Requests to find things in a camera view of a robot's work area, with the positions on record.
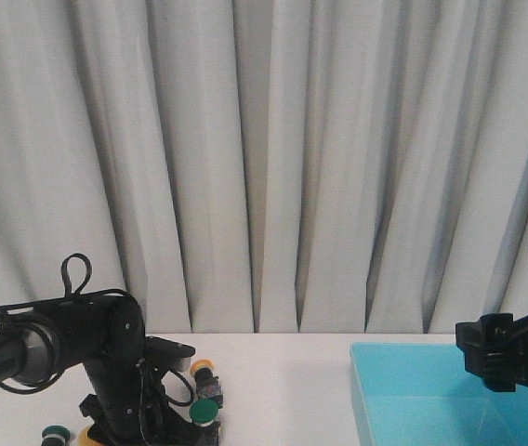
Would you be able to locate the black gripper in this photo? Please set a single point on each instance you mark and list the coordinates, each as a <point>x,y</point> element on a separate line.
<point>145,400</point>
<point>495,348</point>

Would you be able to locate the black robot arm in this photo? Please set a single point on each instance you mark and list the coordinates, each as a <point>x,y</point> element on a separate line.
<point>41,340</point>

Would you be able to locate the green button near box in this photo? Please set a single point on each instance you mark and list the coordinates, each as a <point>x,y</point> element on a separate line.
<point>203,412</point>

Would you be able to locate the light blue plastic box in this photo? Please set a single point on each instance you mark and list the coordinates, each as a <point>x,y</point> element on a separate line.
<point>420,394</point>

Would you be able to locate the yellow button under gripper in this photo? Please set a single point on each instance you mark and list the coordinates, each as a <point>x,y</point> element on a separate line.
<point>83,438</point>

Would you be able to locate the green button lying flat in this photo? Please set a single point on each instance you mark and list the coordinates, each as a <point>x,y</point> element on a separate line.
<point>55,435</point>

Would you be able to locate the white pleated curtain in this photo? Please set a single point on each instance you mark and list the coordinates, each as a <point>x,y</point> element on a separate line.
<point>269,166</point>

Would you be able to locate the yellow push button switch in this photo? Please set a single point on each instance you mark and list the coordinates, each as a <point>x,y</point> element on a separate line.
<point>207,385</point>

